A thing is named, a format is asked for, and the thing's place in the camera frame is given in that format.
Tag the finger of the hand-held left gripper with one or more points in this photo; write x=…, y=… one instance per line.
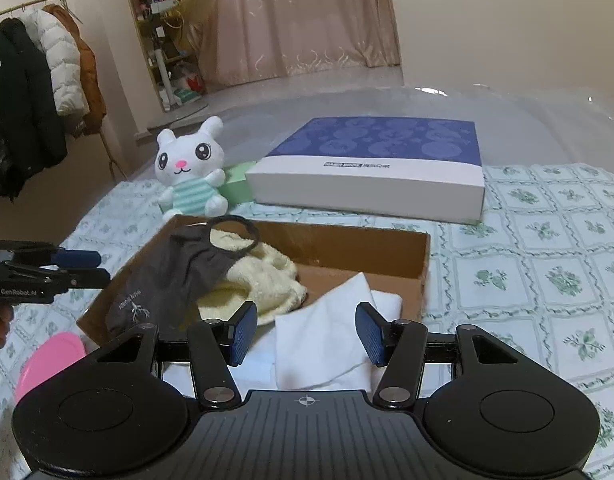
x=77, y=259
x=82, y=277

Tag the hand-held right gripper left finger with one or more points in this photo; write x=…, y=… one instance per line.
x=244, y=332

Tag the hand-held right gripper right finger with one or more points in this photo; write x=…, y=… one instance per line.
x=369, y=335

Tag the white soft cloth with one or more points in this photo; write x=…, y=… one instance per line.
x=387, y=307

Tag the white thin cloth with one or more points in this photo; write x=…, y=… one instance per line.
x=327, y=340

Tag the pale yellow towel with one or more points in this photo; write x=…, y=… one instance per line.
x=267, y=280

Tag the brown cardboard box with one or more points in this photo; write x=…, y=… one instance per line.
x=367, y=250

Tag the dark grey face mask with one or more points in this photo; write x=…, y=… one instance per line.
x=172, y=270

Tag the pink lidded cup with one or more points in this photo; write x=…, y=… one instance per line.
x=47, y=365

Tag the light green box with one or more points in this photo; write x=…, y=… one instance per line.
x=239, y=185

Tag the white plush toy striped shirt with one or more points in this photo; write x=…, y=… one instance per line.
x=187, y=160

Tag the black coat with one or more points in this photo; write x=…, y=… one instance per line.
x=17, y=110

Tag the brown jacket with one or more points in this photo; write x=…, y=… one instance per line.
x=89, y=90

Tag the blue and white flat box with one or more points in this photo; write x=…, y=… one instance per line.
x=377, y=145

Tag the white puffer jacket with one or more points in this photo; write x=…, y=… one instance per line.
x=62, y=60

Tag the clear plastic cover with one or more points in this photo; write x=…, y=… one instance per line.
x=512, y=125

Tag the wooden bookshelf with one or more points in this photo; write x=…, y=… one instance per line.
x=142, y=10

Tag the metal clothes rack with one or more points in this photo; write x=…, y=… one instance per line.
x=37, y=1

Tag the beige curtain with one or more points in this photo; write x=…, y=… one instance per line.
x=312, y=10

